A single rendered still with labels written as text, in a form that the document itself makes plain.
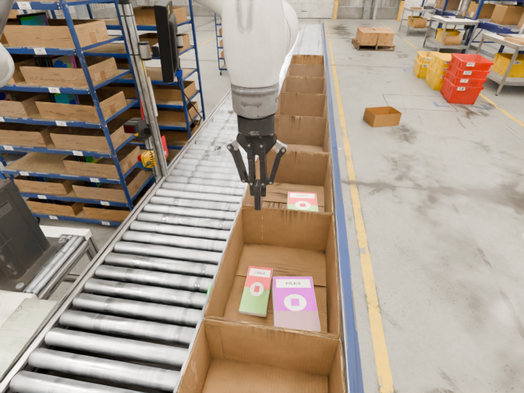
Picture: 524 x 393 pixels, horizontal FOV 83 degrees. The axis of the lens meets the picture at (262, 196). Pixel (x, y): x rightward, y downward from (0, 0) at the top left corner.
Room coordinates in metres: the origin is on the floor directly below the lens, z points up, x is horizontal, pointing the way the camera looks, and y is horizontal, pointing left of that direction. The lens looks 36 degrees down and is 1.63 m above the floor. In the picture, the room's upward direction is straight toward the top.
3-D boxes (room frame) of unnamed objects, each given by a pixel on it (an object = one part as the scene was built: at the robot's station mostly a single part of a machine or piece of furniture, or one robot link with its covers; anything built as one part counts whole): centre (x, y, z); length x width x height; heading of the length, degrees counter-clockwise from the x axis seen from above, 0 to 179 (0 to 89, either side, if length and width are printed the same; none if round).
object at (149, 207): (1.10, 0.33, 0.72); 0.52 x 0.05 x 0.05; 81
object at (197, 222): (1.03, 0.34, 0.72); 0.52 x 0.05 x 0.05; 81
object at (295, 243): (0.53, -0.05, 0.96); 0.39 x 0.29 x 0.17; 171
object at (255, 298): (0.54, 0.01, 0.89); 0.16 x 0.07 x 0.02; 172
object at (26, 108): (1.94, 1.61, 0.99); 0.40 x 0.30 x 0.10; 79
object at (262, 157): (0.56, 0.00, 1.31); 0.04 x 0.01 x 0.11; 171
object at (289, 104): (1.70, -0.23, 0.96); 0.39 x 0.29 x 0.17; 171
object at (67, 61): (1.89, 1.23, 1.21); 0.19 x 0.13 x 0.14; 171
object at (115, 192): (1.87, 1.14, 0.39); 0.40 x 0.30 x 0.10; 81
